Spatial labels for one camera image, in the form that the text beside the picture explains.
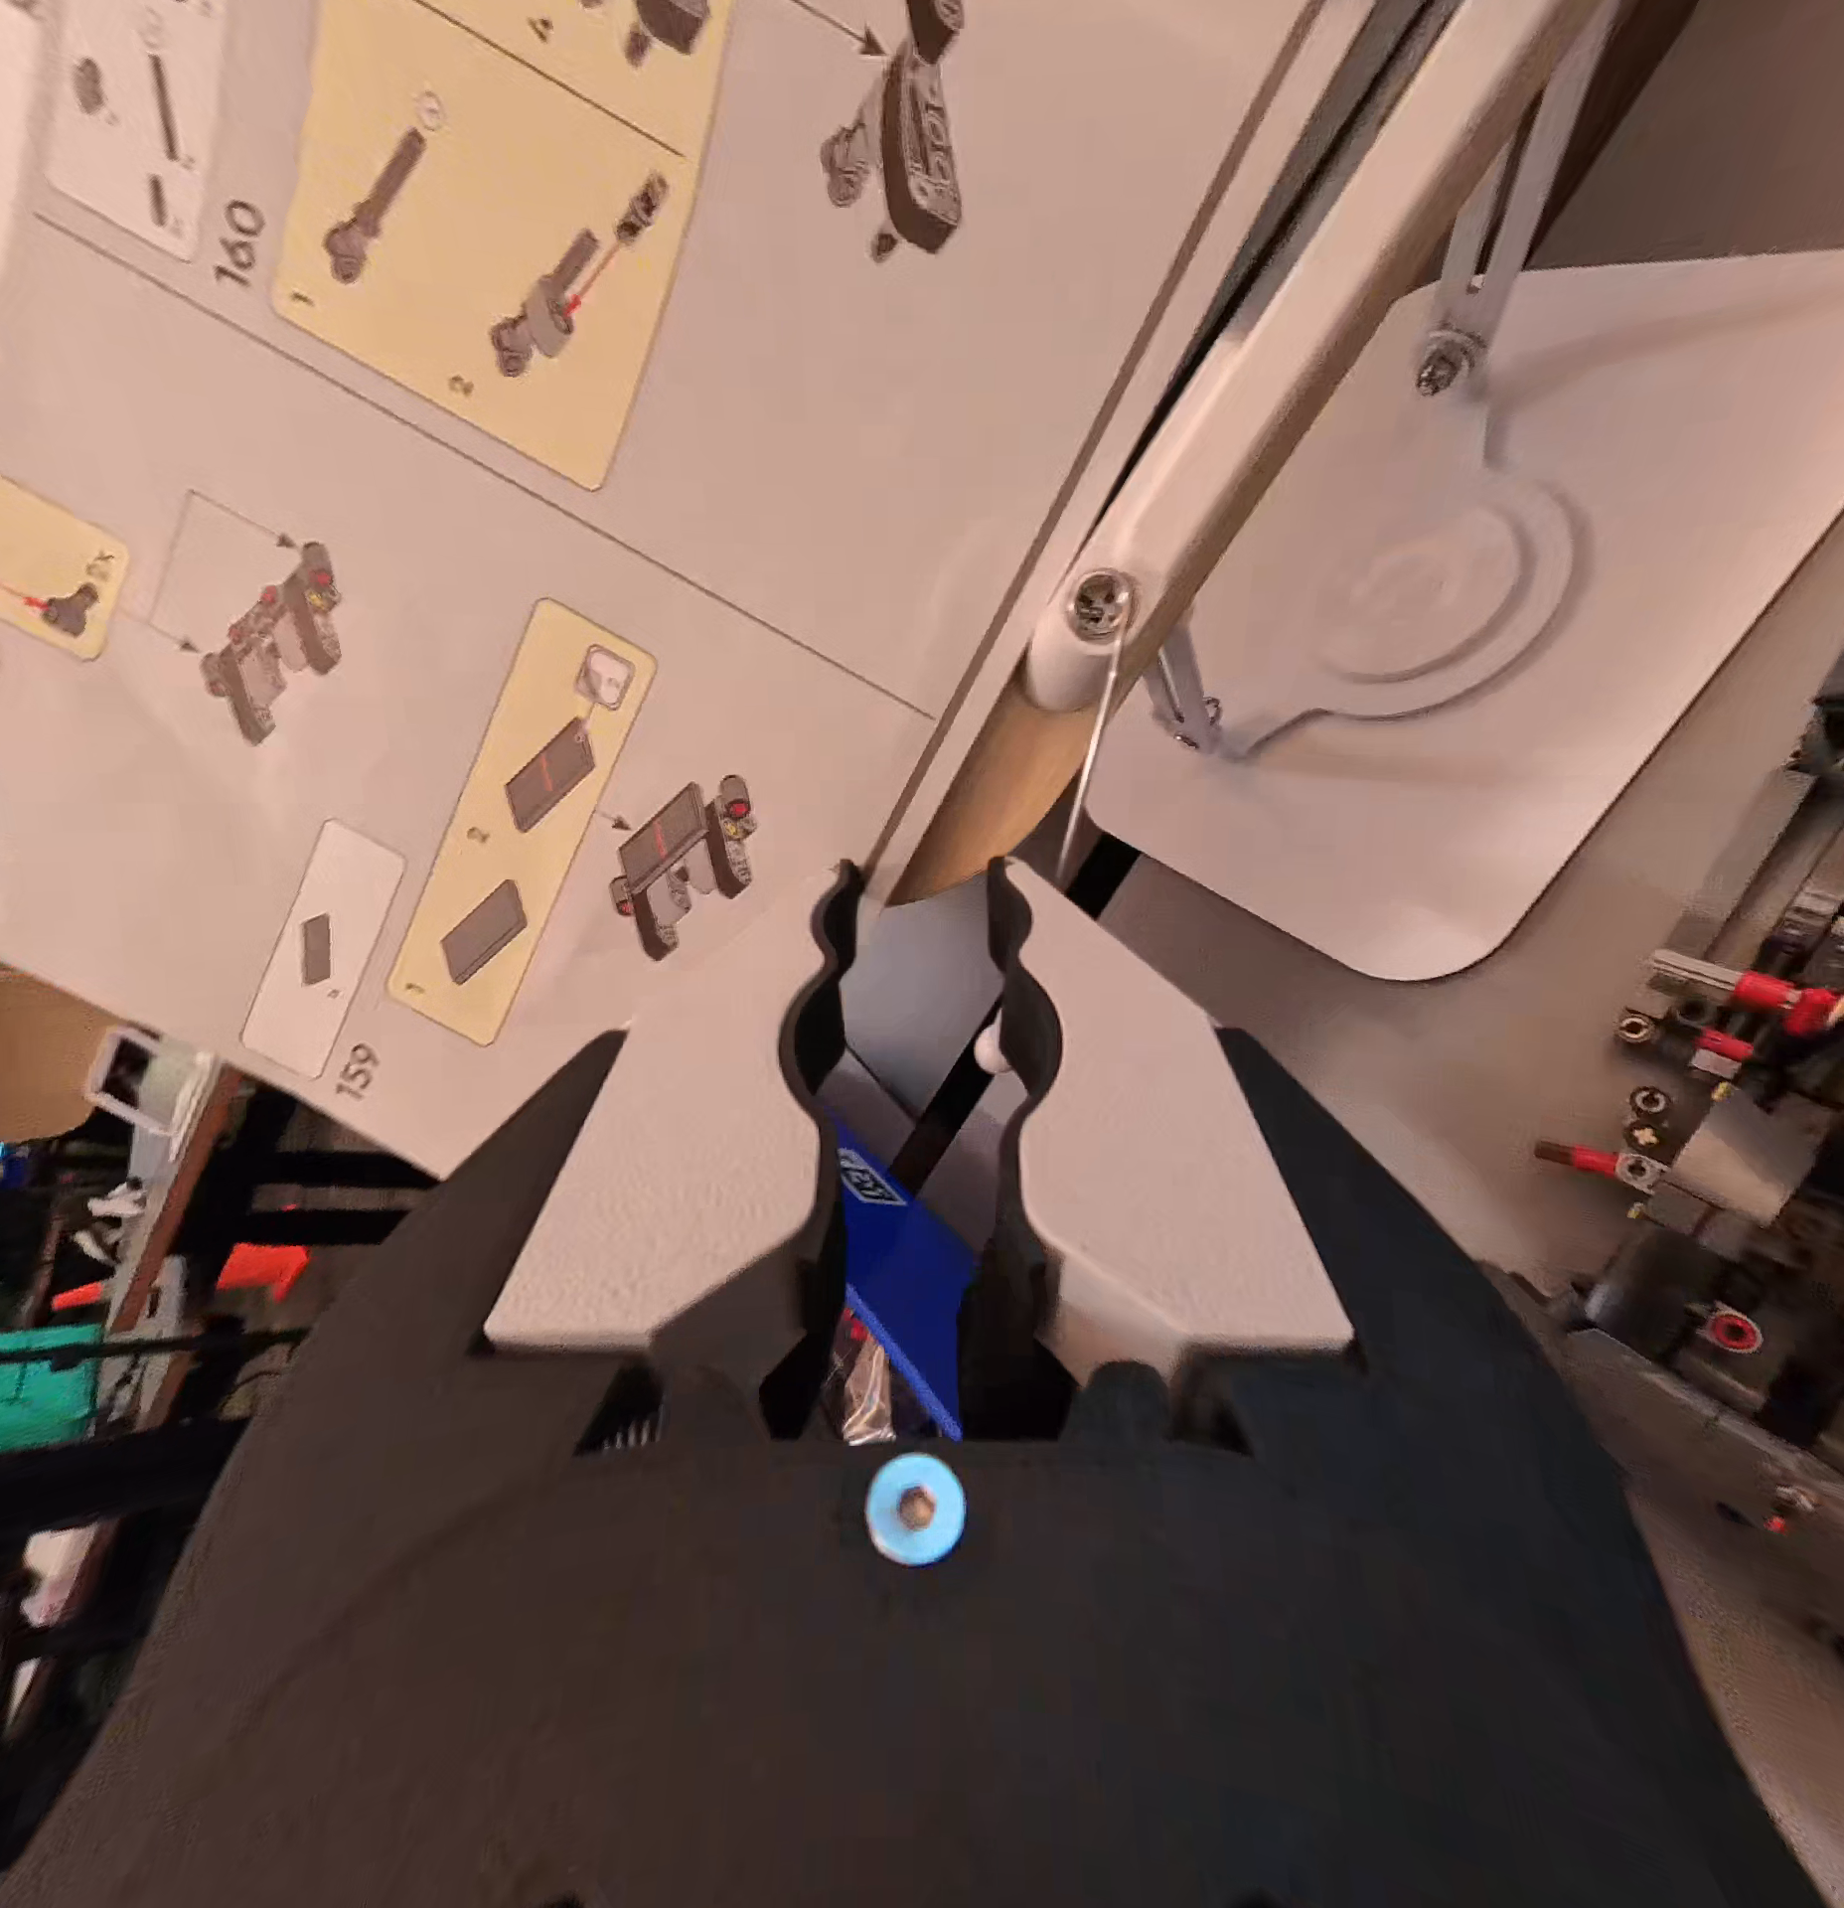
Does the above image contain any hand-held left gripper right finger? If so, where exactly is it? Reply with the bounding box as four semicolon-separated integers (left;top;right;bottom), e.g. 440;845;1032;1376
983;857;1358;1425

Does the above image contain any partly built lego car model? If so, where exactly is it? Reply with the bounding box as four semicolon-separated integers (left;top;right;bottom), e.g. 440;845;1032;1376
1531;627;1844;1688

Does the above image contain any white instruction booklet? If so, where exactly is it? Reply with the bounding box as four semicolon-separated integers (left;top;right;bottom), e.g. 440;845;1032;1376
0;0;1340;1181

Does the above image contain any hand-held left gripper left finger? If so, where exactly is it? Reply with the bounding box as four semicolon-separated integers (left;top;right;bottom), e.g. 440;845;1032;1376
480;861;868;1441

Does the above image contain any blue labelled plastic bin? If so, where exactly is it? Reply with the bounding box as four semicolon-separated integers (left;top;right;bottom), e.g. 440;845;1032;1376
832;1117;969;1441

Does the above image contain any green container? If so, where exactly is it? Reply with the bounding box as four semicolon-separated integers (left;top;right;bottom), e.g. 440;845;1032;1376
0;1326;118;1455

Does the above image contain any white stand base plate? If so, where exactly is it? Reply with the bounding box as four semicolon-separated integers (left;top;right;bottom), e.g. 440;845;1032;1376
1017;0;1844;986

